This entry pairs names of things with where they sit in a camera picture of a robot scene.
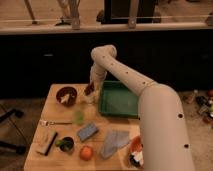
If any grey folded cloth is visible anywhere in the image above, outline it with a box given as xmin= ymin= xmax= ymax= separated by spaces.
xmin=100 ymin=130 xmax=130 ymax=159

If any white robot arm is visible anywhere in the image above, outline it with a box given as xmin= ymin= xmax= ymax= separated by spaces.
xmin=90 ymin=45 xmax=195 ymax=171

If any white dish brush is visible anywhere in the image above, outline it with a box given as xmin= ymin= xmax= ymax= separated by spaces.
xmin=129 ymin=151 xmax=144 ymax=167

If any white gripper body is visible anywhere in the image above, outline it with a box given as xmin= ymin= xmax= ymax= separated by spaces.
xmin=90 ymin=64 xmax=107 ymax=91

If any metal fork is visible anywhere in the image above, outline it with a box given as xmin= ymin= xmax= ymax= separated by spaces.
xmin=39 ymin=120 xmax=72 ymax=126

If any orange fruit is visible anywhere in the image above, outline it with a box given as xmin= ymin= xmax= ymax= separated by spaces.
xmin=79 ymin=146 xmax=93 ymax=161

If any blue sponge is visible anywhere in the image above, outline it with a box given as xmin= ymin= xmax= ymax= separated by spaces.
xmin=77 ymin=123 xmax=99 ymax=142

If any white item in bowl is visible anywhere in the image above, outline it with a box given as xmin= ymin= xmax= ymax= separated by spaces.
xmin=60 ymin=94 xmax=70 ymax=103

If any orange bowl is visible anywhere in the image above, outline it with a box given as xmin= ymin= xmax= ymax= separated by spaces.
xmin=128 ymin=134 xmax=145 ymax=171

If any dark grape bunch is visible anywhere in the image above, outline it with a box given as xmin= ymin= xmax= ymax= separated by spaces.
xmin=84 ymin=83 xmax=95 ymax=96

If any dark cup with greens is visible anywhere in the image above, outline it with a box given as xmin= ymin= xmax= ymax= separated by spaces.
xmin=55 ymin=137 xmax=74 ymax=153

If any small green cup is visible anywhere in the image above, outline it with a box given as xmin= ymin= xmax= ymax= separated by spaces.
xmin=73 ymin=110 xmax=84 ymax=125

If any wooden block eraser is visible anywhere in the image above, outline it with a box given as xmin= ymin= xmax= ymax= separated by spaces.
xmin=36 ymin=131 xmax=58 ymax=156

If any black office chair base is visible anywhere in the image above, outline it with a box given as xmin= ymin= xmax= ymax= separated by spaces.
xmin=0 ymin=103 xmax=28 ymax=155

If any white paper cup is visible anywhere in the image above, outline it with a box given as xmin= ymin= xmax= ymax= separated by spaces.
xmin=83 ymin=91 xmax=99 ymax=104

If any dark brown bowl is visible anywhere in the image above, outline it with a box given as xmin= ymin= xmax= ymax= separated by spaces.
xmin=56 ymin=86 xmax=77 ymax=107

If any green plastic tray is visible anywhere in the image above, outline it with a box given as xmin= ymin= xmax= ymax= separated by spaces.
xmin=98 ymin=81 xmax=138 ymax=119

